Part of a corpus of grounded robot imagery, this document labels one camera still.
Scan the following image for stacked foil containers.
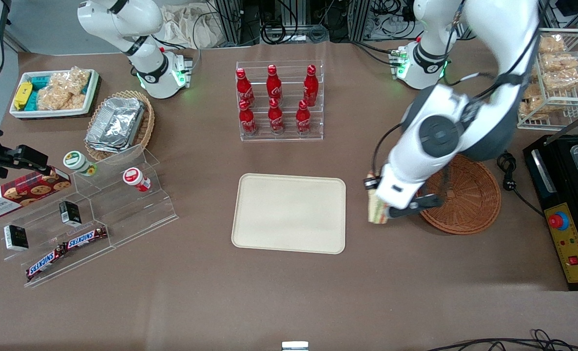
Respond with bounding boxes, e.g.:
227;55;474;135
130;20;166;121
85;97;146;154

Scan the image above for red tartan cookie box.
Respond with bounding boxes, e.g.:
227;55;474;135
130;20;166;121
0;167;73;220

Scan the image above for black arm base cables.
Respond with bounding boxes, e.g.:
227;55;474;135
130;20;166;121
348;39;403;67

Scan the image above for cream cloth bag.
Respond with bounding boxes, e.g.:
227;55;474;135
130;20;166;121
159;4;222;50

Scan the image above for aluminium profile post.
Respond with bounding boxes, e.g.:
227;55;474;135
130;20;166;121
349;0;373;42
213;0;244;47

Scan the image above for black control box yellow panel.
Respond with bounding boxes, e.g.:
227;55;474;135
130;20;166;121
522;134;578;292

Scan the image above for clear acrylic bottle rack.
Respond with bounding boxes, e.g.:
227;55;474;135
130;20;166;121
235;60;325;142

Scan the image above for clear bag rice crackers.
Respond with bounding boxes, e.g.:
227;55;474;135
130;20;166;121
538;35;567;55
539;53;578;72
36;73;75;112
63;66;93;109
520;82;544;101
541;68;578;93

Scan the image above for black floor cables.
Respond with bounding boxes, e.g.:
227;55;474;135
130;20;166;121
424;329;578;351

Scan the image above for red lid white cup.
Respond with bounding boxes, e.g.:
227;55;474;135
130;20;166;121
122;167;152;193

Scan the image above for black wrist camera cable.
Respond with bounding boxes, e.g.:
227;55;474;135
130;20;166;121
371;0;546;179

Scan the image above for coiled black cables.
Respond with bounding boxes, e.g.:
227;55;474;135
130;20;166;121
259;0;331;45

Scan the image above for green lid white cup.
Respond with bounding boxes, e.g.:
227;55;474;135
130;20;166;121
63;151;98;177

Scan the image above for white rectangular bin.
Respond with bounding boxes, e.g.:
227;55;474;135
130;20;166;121
9;69;101;120

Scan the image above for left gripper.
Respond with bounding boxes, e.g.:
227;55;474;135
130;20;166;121
364;164;444;219

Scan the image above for thin arm base cable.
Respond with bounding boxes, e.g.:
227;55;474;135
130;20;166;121
152;35;203;75

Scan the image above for triangular sandwich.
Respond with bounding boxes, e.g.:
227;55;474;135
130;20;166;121
366;169;390;225

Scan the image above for snickers chocolate bar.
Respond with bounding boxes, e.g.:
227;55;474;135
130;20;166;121
25;245;68;282
63;226;109;251

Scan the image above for red cola bottle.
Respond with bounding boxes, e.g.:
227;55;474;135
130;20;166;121
266;64;283;103
268;97;285;135
235;68;255;107
239;99;258;136
303;64;319;107
295;99;312;135

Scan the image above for clear acrylic stepped stand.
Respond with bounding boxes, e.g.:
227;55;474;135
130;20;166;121
0;144;179;289

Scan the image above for yellow snack pack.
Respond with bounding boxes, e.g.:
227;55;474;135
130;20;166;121
13;81;34;111

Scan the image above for round brown wicker basket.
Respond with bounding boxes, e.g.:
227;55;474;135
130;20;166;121
415;153;502;236

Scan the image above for black power cable with plug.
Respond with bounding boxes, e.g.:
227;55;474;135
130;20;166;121
496;151;546;218

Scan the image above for beige plastic tray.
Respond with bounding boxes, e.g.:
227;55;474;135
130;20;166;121
231;173;347;255

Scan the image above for small black box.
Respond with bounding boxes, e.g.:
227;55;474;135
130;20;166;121
3;224;30;252
58;200;83;228

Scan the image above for oval tan wicker basket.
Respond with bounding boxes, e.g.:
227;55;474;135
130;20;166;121
83;90;156;163

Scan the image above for white wire rack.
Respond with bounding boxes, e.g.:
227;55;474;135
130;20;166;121
516;28;578;132

